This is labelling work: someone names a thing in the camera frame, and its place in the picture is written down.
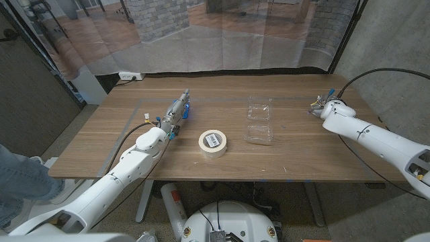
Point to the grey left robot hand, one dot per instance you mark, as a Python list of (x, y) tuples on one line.
[(174, 114)]

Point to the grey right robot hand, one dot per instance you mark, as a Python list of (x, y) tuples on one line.
[(322, 101)]

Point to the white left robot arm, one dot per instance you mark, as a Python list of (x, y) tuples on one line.
[(114, 181)]

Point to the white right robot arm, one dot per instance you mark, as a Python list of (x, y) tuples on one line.
[(379, 141)]

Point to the blue block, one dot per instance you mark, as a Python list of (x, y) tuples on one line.
[(185, 113)]

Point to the masking tape roll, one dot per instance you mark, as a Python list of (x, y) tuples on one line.
[(202, 146)]

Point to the clear plastic clamshell container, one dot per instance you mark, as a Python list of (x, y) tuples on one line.
[(258, 134)]

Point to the white power strip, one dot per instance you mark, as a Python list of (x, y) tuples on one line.
[(129, 75)]

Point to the black backdrop stand pole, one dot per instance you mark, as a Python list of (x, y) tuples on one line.
[(347, 35)]

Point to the printed room backdrop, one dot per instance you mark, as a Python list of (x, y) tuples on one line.
[(201, 43)]

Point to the white board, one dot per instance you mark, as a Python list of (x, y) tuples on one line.
[(89, 87)]

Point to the white table leg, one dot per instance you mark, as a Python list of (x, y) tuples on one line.
[(145, 201)]

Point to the white cylinder with orange label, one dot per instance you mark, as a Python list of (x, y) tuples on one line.
[(174, 208)]

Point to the grey table leg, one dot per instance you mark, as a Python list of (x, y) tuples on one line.
[(315, 205)]

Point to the white robot torso base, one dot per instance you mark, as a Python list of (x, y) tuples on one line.
[(231, 218)]

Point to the clear plastic bag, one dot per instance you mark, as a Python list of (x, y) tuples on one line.
[(147, 237)]

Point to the person leg in jeans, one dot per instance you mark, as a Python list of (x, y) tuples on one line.
[(23, 178)]

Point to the perforated wall panel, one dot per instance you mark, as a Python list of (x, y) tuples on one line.
[(30, 107)]

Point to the black slanted frame pole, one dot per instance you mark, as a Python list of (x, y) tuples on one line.
[(33, 43)]

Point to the black wall hook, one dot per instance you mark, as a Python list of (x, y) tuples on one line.
[(9, 34)]

